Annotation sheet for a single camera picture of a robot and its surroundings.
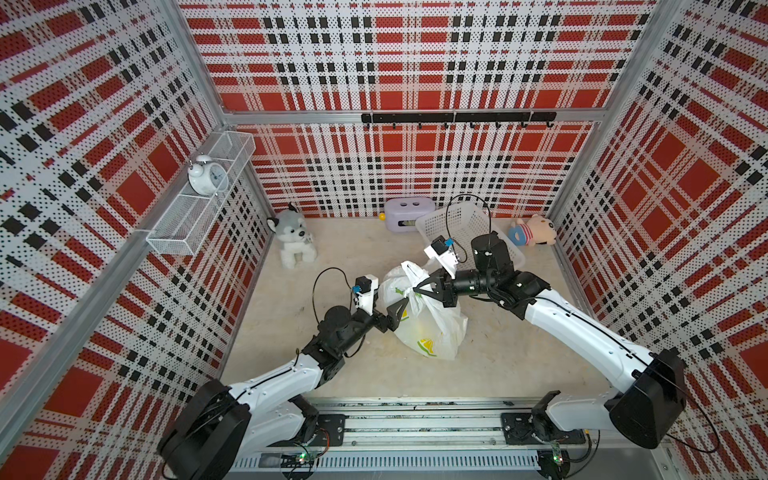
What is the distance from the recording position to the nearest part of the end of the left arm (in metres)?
0.70

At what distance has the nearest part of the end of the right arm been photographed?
2.07 ft

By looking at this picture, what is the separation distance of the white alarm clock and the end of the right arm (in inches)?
21.5

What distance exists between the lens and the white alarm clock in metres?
0.70

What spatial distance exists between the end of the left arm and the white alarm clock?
489mm
